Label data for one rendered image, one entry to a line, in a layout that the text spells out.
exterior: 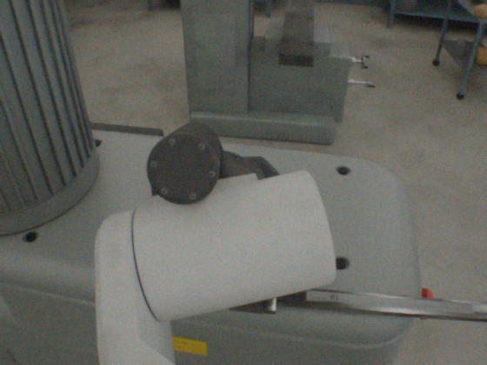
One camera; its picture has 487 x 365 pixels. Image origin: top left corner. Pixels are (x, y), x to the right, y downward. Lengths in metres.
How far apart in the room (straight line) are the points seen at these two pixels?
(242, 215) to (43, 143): 0.29
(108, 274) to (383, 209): 0.35
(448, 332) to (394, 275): 2.39
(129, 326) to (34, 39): 0.30
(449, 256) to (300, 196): 2.99
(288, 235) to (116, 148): 0.41
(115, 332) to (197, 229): 0.06
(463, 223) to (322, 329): 3.08
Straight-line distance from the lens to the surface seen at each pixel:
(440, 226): 3.39
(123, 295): 0.23
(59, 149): 0.50
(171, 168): 0.22
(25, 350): 0.72
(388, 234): 0.50
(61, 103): 0.49
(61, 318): 0.54
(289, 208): 0.23
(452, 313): 0.44
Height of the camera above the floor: 2.23
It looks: 40 degrees down
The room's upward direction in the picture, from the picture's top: straight up
